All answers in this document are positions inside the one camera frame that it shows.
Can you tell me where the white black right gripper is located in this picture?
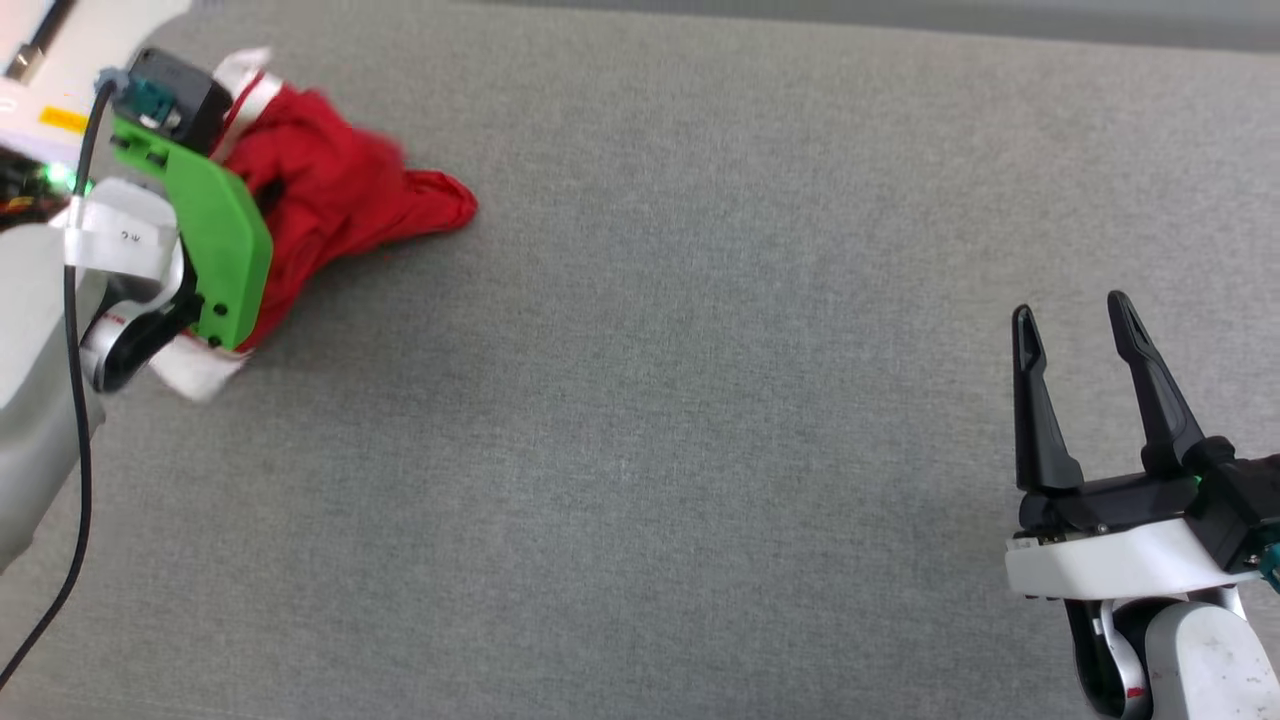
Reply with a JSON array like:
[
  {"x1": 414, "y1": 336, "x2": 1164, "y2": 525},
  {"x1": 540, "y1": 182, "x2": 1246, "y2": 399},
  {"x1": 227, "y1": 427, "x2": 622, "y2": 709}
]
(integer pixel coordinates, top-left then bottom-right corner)
[{"x1": 1004, "y1": 289, "x2": 1262, "y2": 602}]

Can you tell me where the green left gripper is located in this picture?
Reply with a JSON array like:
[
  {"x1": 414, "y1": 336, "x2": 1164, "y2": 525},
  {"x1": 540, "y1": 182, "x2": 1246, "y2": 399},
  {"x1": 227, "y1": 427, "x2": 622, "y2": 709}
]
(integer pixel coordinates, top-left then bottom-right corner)
[{"x1": 110, "y1": 114, "x2": 274, "y2": 351}]

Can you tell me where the red garment with white trim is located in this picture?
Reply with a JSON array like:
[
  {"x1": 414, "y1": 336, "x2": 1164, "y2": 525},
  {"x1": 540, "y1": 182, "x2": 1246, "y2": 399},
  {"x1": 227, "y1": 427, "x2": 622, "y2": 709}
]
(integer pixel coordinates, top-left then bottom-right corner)
[{"x1": 150, "y1": 45, "x2": 479, "y2": 403}]

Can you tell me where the white equipment box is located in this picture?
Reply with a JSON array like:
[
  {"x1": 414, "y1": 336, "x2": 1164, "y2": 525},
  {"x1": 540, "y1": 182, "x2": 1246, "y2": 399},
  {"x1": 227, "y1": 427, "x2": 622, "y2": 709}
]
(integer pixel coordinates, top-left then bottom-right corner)
[{"x1": 0, "y1": 0, "x2": 193, "y2": 151}]

